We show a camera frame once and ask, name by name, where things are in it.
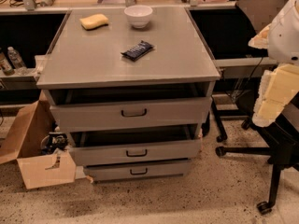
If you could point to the black gadget in box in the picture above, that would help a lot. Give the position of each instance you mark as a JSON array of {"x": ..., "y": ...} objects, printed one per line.
[{"x": 52, "y": 142}]

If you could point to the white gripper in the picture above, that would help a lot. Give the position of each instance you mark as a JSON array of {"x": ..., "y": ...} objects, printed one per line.
[{"x": 286, "y": 37}]

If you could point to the grey drawer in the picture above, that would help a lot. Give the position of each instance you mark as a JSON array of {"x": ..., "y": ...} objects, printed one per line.
[
  {"x": 138, "y": 170},
  {"x": 159, "y": 151},
  {"x": 135, "y": 114}
]

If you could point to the clear plastic water bottle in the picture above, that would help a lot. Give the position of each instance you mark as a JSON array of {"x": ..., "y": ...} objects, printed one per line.
[{"x": 17, "y": 61}]

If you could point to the open cardboard box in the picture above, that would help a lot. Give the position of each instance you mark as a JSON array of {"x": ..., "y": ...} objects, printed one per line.
[{"x": 32, "y": 124}]

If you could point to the black office chair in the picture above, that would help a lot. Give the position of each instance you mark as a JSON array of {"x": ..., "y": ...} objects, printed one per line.
[{"x": 282, "y": 142}]

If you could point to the grey bottom drawer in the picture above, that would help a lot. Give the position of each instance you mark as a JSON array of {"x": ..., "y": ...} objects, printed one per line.
[{"x": 138, "y": 170}]

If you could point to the white bowl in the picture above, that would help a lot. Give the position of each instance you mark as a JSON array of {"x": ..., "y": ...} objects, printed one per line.
[{"x": 138, "y": 15}]

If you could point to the grey drawer cabinet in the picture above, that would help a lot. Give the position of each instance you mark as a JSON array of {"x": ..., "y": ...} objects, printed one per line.
[{"x": 86, "y": 67}]

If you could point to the yellow sponge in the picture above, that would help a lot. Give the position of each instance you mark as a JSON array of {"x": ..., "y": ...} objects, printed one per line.
[{"x": 94, "y": 21}]

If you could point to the dark blue snack packet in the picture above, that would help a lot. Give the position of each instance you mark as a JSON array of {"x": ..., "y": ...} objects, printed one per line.
[{"x": 139, "y": 50}]

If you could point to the grey top drawer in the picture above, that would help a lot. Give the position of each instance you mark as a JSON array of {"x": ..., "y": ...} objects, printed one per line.
[{"x": 135, "y": 114}]

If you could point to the brown labelled bottle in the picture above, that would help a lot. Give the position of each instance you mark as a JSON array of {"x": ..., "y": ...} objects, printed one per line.
[{"x": 5, "y": 65}]

